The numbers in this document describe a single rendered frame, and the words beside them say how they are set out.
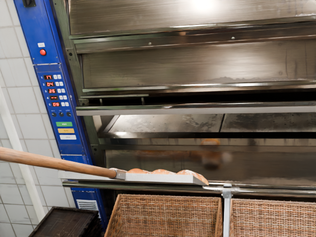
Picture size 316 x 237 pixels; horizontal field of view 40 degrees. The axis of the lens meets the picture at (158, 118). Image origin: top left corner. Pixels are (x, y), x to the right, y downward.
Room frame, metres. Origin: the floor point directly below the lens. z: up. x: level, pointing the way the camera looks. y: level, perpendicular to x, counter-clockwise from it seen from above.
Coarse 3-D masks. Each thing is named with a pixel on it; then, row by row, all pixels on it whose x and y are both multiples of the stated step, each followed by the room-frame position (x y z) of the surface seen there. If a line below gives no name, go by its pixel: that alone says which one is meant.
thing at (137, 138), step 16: (112, 144) 1.91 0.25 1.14; (128, 144) 1.88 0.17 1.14; (144, 144) 1.85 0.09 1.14; (160, 144) 1.83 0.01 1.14; (176, 144) 1.80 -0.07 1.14; (192, 144) 1.77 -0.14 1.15; (208, 144) 1.75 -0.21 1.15; (224, 144) 1.72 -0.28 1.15; (240, 144) 1.69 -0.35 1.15; (256, 144) 1.67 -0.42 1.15; (272, 144) 1.65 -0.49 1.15; (288, 144) 1.62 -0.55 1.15; (304, 144) 1.60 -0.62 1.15
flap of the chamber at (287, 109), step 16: (160, 96) 1.85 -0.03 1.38; (176, 96) 1.82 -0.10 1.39; (192, 96) 1.78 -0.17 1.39; (208, 96) 1.75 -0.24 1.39; (224, 96) 1.72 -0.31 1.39; (240, 96) 1.69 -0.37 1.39; (256, 96) 1.66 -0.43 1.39; (272, 96) 1.63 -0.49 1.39; (288, 96) 1.61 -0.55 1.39; (304, 96) 1.58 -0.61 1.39; (80, 112) 1.79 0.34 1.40; (96, 112) 1.76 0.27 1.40; (112, 112) 1.74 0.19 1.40; (128, 112) 1.71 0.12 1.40; (144, 112) 1.68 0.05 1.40; (160, 112) 1.66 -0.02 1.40; (176, 112) 1.63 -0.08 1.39; (192, 112) 1.61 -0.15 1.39; (208, 112) 1.59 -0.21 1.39; (224, 112) 1.57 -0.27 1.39; (240, 112) 1.54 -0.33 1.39; (256, 112) 1.52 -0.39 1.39; (272, 112) 1.50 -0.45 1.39
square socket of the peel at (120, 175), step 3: (117, 171) 1.31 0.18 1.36; (120, 171) 1.34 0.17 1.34; (123, 171) 1.36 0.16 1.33; (117, 174) 1.31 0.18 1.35; (120, 174) 1.33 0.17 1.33; (123, 174) 1.35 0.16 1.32; (114, 177) 1.30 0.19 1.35; (117, 177) 1.30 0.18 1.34; (120, 177) 1.33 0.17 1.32; (123, 177) 1.35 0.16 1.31
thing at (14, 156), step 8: (0, 152) 0.83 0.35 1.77; (8, 152) 0.86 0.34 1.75; (16, 152) 0.88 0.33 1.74; (24, 152) 0.91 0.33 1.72; (0, 160) 0.84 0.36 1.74; (8, 160) 0.86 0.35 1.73; (16, 160) 0.88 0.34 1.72; (24, 160) 0.90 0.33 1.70; (32, 160) 0.92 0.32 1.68; (40, 160) 0.95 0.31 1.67; (48, 160) 0.98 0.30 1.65; (56, 160) 1.01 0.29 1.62; (64, 160) 1.05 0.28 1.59; (56, 168) 1.01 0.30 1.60; (64, 168) 1.04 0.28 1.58; (72, 168) 1.07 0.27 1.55; (80, 168) 1.11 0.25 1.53; (88, 168) 1.15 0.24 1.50; (96, 168) 1.19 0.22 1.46; (104, 168) 1.25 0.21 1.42; (104, 176) 1.24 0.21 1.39; (112, 176) 1.29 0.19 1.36
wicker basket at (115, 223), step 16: (128, 208) 1.85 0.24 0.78; (144, 208) 1.83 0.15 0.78; (160, 208) 1.79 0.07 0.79; (176, 208) 1.77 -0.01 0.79; (192, 208) 1.74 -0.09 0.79; (208, 208) 1.71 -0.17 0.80; (112, 224) 1.74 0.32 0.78; (144, 224) 1.80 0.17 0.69; (176, 224) 1.75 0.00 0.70; (192, 224) 1.72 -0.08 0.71; (208, 224) 1.70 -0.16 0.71
